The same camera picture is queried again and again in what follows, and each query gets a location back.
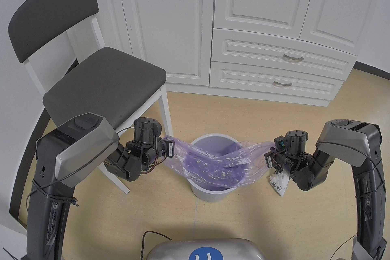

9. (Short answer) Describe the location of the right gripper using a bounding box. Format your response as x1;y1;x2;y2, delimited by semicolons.
264;150;293;174

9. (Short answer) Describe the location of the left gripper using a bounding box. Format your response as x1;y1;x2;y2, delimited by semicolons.
143;139;176;168

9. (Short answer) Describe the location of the clear printed wrapper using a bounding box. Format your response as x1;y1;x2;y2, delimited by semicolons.
269;170;289;197

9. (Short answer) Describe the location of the purple plastic bag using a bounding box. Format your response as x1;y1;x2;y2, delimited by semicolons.
161;135;276;192

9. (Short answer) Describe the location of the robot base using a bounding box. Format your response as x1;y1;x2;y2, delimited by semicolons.
147;239;263;260

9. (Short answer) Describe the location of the white trash bin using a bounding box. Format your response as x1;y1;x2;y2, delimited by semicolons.
190;134;244;202

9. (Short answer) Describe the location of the grey and white chair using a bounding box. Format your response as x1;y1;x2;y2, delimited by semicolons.
8;0;174;195

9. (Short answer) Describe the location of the white wardrobe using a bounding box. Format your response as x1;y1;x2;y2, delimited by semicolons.
49;0;378;107

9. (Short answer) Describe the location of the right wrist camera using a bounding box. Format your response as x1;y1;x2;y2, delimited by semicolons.
274;136;289;151

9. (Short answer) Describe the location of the black cable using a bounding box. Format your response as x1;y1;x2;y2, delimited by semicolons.
330;234;361;260
142;231;172;260

